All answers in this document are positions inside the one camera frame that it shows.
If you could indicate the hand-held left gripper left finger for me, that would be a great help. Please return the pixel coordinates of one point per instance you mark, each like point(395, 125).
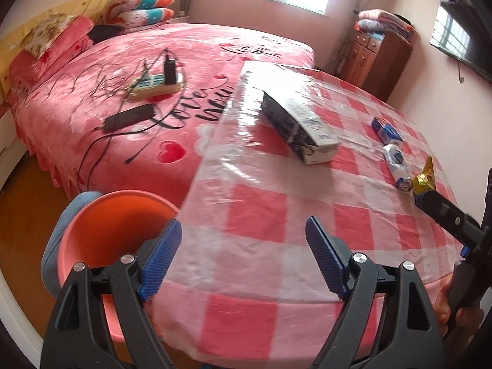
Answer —
point(161, 261)

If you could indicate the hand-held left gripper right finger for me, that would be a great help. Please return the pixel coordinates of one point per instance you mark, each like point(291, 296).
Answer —
point(326, 261)

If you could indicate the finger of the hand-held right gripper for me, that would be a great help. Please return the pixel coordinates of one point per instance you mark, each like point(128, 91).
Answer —
point(442, 209)

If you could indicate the gold foil snack wrapper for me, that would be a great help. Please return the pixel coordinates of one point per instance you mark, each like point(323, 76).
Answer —
point(424, 178)

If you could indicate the orange trash bin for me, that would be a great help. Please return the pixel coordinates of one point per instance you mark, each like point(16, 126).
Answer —
point(111, 230)

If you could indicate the person's right hand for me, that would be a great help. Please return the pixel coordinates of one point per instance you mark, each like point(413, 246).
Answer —
point(442, 307)

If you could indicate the small white blue wrapper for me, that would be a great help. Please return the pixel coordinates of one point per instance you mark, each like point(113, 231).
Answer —
point(396, 161)

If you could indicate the red white checkered tablecloth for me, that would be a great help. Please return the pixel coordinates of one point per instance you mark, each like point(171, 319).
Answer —
point(269, 207)

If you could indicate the blue white milk carton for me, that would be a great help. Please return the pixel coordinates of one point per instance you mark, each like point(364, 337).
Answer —
point(386, 130)

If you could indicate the blue grey cushion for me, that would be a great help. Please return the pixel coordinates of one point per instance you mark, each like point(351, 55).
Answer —
point(52, 246)

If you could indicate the long black white cardboard box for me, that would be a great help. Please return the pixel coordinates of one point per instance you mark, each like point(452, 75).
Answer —
point(303, 123)

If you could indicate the black power brick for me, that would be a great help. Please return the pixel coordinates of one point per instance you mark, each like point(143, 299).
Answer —
point(130, 117)

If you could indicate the brown wooden cabinet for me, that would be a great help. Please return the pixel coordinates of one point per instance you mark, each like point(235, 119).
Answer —
point(369, 61)

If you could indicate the white power strip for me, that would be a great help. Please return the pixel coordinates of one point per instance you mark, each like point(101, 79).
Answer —
point(153, 86)

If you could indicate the white bedside cabinet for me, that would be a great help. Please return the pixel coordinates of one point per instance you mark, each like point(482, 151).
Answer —
point(11, 150)

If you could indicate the black plug adapter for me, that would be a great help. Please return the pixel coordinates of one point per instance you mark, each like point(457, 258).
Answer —
point(169, 71)

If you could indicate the folded printed blankets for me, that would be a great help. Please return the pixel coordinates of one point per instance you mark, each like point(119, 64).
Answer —
point(384, 21)

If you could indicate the sheer curtain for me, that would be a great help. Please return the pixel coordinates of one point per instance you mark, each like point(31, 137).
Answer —
point(346, 27)

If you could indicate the bed with pink blanket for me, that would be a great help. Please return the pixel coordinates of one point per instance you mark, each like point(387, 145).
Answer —
point(215, 46)

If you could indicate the dark cloth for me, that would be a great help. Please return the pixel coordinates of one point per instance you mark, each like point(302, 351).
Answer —
point(105, 32)

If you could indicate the pink pillow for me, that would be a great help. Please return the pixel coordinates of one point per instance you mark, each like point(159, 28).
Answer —
point(75, 38)
point(27, 67)

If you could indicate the floral pillow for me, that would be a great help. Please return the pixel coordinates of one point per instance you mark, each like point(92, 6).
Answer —
point(46, 34)

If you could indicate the yellow wooden headboard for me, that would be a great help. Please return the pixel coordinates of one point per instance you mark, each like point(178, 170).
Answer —
point(96, 4)

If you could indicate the wall mounted television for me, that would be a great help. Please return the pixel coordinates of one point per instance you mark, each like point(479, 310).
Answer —
point(461, 38)

